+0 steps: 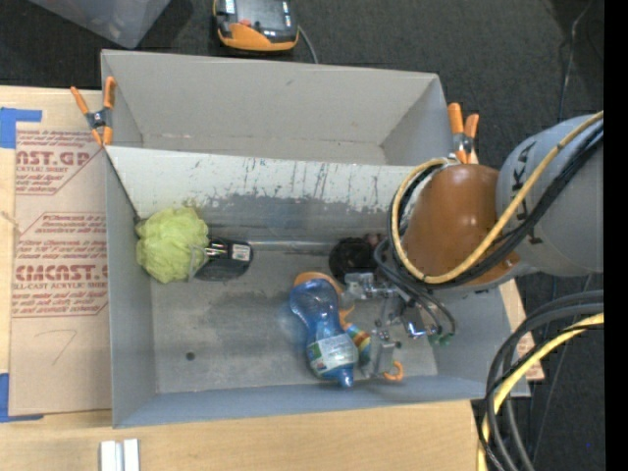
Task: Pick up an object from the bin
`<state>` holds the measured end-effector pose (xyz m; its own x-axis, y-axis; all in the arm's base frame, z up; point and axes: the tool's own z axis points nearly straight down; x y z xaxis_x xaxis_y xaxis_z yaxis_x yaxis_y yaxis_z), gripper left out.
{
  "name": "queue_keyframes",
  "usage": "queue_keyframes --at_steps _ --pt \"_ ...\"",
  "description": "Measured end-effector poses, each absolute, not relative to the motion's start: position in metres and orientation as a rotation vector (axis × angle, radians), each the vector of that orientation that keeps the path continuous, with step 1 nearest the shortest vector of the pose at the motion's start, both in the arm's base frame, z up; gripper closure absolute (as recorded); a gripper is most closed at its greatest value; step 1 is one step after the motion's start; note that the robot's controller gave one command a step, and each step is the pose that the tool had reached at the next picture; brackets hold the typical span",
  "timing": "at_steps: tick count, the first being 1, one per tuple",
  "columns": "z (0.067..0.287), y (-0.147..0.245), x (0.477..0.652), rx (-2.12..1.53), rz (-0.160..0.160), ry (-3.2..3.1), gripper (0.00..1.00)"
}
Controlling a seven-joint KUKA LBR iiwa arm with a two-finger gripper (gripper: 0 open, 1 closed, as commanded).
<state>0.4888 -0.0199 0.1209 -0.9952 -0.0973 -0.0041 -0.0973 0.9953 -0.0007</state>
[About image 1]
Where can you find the light green mesh sponge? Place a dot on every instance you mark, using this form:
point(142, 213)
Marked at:
point(169, 243)

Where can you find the black round ribbed object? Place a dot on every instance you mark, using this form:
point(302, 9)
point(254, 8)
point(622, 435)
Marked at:
point(349, 259)

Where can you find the brown cardboard board red print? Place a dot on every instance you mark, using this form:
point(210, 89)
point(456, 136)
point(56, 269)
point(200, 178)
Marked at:
point(59, 351)

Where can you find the grey metal bin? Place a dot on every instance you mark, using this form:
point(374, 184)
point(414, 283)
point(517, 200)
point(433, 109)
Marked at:
point(235, 322)

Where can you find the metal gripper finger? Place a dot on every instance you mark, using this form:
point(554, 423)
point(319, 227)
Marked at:
point(360, 281)
point(382, 353)

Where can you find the blue plastic bottle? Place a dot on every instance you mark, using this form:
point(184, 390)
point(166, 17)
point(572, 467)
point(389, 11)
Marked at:
point(321, 322)

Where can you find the black block with white label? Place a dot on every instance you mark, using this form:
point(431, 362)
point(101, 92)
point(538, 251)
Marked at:
point(225, 263)

